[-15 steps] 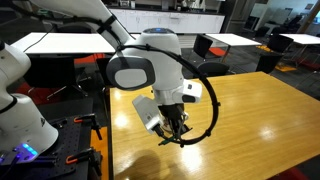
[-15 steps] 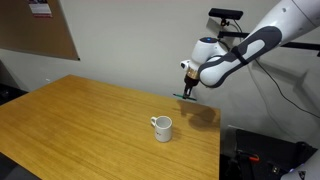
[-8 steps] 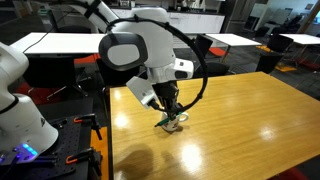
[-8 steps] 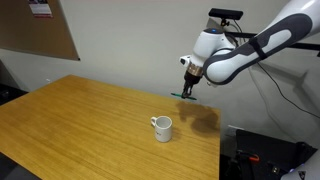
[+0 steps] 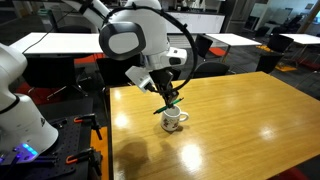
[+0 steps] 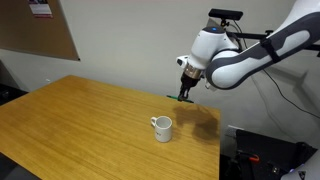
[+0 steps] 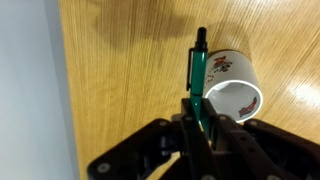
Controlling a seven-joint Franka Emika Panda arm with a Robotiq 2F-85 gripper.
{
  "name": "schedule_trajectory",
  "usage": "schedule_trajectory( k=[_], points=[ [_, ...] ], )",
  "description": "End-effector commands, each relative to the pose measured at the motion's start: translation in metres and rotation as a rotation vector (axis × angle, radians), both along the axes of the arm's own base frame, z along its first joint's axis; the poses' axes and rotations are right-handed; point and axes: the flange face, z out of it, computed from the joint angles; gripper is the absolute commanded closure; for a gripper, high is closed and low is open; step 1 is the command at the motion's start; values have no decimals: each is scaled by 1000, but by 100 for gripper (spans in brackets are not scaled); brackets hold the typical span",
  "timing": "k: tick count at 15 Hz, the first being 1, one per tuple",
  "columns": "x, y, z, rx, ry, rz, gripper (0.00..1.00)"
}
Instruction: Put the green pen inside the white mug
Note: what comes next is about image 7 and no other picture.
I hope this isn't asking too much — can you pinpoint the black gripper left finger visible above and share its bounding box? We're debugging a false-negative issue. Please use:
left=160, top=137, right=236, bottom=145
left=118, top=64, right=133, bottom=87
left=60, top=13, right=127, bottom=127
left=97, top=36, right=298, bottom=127
left=87, top=98, right=214, bottom=180

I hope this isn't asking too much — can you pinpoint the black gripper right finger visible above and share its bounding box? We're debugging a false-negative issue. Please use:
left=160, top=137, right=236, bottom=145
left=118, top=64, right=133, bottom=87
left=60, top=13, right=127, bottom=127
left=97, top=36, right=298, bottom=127
left=200, top=98, right=320, bottom=180

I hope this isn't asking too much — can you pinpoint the green pen with black clip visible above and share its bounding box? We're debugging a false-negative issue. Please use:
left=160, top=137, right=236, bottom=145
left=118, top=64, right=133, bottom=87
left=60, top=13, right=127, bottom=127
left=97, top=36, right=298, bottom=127
left=185, top=26, right=212, bottom=138

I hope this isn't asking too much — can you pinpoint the white mug with red print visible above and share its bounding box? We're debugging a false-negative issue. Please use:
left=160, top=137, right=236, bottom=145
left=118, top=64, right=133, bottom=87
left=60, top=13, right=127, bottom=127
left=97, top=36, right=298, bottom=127
left=203, top=49, right=265, bottom=124

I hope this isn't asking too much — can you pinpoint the wooden table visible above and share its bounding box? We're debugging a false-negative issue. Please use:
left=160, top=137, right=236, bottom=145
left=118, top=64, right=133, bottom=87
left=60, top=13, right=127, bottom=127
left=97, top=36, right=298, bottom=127
left=58, top=0, right=320, bottom=180

